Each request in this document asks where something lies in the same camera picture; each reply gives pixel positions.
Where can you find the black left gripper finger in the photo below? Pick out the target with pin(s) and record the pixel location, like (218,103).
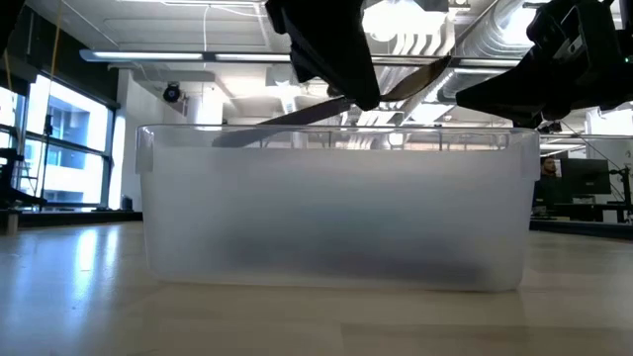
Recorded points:
(341,74)

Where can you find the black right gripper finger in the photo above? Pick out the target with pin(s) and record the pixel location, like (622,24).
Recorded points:
(514,84)
(529,121)

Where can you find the gold knife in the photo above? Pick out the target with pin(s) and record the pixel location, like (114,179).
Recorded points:
(297,117)

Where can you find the clear plastic bin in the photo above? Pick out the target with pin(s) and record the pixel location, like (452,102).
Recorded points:
(336,212)

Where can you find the black ceiling fixture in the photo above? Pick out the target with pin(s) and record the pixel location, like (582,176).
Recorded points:
(550,127)

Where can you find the white ceiling pipes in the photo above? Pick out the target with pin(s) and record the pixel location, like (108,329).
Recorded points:
(390,74)

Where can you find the person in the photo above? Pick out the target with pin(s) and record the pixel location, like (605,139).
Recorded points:
(546,188)

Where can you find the black monitor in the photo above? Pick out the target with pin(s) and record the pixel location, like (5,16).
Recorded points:
(586,176)

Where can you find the dark desk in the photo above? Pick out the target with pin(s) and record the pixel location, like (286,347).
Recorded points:
(588,210)

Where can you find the black monitor stand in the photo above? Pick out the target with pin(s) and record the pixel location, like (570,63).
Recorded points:
(625,193)

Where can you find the ceiling light strip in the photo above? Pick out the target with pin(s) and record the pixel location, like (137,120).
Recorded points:
(198,56)

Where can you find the black waste bin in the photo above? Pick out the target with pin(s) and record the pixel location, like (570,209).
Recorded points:
(126,203)

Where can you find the large window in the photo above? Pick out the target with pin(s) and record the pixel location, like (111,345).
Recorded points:
(74,123)

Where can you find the black tripod stand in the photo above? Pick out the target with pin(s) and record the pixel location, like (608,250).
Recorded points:
(48,158)

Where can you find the black equipment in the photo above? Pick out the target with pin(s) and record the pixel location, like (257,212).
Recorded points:
(12,183)

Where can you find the black ceiling camera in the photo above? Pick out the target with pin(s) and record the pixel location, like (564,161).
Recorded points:
(171,93)

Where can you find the white post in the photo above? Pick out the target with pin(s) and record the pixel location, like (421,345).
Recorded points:
(11,223)

